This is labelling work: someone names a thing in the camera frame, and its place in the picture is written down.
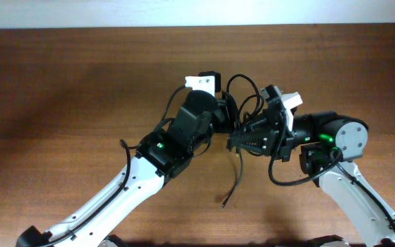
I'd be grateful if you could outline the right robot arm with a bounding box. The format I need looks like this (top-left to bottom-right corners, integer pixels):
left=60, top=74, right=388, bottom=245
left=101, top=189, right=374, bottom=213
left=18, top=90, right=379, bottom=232
left=227, top=85, right=395, bottom=246

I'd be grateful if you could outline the black cable bundle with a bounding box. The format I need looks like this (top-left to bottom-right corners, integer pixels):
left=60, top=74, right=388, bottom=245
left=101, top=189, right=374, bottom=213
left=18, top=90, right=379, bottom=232
left=220, top=73, right=265, bottom=209

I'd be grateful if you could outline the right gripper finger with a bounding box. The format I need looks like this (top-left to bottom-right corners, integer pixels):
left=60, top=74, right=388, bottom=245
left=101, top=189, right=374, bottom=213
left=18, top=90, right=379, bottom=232
left=226, top=128, right=278, bottom=156
left=239, top=113, right=270, bottom=132

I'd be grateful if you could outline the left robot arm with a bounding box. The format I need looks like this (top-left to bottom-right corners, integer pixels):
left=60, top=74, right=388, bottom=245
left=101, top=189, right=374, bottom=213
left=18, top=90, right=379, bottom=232
left=16, top=71, right=235, bottom=247

